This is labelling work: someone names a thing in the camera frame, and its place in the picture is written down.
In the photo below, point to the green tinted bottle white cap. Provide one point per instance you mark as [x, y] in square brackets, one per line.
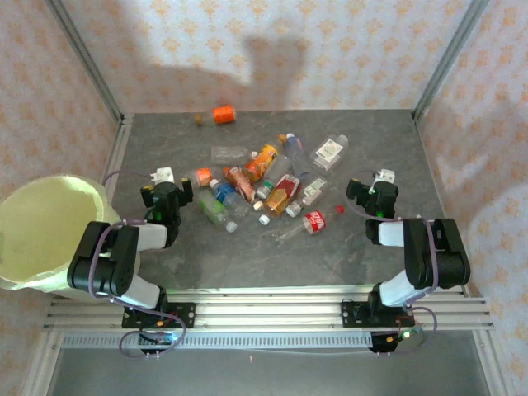
[212, 208]

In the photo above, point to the clear bottle blue label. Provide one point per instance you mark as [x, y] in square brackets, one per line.
[226, 193]

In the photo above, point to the clear bottle green white label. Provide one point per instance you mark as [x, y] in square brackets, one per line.
[311, 189]

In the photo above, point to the square clear bottle white label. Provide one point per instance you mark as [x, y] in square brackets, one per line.
[328, 152]

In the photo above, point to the cola bottle red label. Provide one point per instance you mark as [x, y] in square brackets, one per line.
[315, 220]

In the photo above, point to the blue tinted bottle white cap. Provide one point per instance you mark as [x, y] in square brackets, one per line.
[298, 154]

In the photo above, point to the amber juice bottle red label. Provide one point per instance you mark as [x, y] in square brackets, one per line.
[284, 194]

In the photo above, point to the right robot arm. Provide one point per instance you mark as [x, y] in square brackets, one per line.
[445, 255]

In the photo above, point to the clear unlabeled bottle white cap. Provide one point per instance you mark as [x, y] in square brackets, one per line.
[227, 154]

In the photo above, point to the orange soda bottle orange cap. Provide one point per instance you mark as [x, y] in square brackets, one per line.
[260, 163]

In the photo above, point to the clear bottle green ringed cap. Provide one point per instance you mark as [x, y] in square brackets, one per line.
[278, 167]

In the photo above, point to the orange label bottle brown cap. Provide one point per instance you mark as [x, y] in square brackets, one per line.
[222, 114]

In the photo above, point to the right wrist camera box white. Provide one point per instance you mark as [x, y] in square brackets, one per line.
[383, 177]

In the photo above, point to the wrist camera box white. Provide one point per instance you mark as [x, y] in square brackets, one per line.
[163, 175]
[383, 177]

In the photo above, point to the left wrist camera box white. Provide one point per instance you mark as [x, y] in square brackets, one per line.
[163, 175]

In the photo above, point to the aluminium table side rail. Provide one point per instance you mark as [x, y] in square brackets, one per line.
[119, 148]

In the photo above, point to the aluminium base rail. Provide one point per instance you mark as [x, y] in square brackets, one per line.
[268, 313]

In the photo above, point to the aluminium frame post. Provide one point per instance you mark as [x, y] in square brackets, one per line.
[450, 57]
[84, 57]

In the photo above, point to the aluminium frame leg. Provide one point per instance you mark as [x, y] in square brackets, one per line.
[493, 363]
[39, 367]

